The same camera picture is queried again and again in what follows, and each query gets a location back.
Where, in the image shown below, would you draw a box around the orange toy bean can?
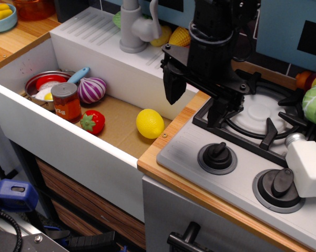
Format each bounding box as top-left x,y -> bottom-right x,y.
51,82 -> 81,123

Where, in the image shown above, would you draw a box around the blue toy spoon handle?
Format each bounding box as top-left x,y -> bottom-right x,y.
67,67 -> 90,83

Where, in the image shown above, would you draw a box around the black braided cable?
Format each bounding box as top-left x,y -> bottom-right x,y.
0,209 -> 23,252

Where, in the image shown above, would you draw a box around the white salt shaker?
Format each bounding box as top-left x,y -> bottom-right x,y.
285,133 -> 316,198

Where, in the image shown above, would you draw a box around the blue plastic clamp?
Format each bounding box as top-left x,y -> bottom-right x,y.
0,179 -> 39,212

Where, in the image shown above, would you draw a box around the black stove knob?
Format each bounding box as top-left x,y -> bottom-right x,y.
252,168 -> 305,214
197,142 -> 238,175

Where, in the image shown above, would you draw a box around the grey toy faucet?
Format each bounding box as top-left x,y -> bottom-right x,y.
119,1 -> 162,54

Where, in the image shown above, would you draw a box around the left black stove knob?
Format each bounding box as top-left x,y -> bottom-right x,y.
197,142 -> 238,175

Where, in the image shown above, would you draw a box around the orange transparent cup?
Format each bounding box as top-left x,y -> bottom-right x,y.
13,0 -> 56,21

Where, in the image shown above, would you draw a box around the orange toy fruit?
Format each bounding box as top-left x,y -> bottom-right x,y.
295,70 -> 313,89

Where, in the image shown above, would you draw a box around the light blue bowl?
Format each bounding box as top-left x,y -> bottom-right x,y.
0,4 -> 17,33

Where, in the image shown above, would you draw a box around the wooden drawer fronts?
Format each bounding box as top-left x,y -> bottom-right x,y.
36,158 -> 146,251

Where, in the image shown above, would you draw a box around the right black stove knob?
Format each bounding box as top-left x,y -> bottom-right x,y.
252,168 -> 305,214

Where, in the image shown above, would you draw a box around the silver toy pot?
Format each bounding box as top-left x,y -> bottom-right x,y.
25,71 -> 74,111

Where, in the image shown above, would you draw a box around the yellow toy potato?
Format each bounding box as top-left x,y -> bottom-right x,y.
150,25 -> 172,47

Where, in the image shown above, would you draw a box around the white toy sink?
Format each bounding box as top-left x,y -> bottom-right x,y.
0,7 -> 197,221

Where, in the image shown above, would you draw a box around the grey toy stove top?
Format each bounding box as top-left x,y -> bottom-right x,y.
156,78 -> 316,251

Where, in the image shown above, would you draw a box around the black burner grate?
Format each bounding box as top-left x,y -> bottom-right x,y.
192,70 -> 316,167

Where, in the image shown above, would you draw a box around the red white toy slice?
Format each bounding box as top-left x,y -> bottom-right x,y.
36,75 -> 66,91

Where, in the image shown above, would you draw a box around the toy fried egg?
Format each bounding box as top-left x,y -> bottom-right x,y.
32,87 -> 53,101

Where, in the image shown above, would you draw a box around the green toy leaf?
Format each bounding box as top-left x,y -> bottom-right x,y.
113,12 -> 121,29

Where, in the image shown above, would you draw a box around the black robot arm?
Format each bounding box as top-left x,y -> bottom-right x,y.
161,1 -> 261,128

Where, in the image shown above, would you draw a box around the purple toy onion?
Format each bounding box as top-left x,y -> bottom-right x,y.
77,78 -> 107,104

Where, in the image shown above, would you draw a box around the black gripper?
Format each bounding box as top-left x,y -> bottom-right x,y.
161,44 -> 249,128

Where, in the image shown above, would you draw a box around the yellow toy lemon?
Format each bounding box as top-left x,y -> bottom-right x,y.
136,109 -> 165,139

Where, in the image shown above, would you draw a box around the red toy strawberry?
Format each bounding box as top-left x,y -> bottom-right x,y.
79,110 -> 105,135

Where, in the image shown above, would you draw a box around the black oven door handle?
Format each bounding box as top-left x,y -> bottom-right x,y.
167,222 -> 207,252

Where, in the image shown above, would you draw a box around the yellow toy corn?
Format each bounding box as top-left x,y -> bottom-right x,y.
169,27 -> 191,47

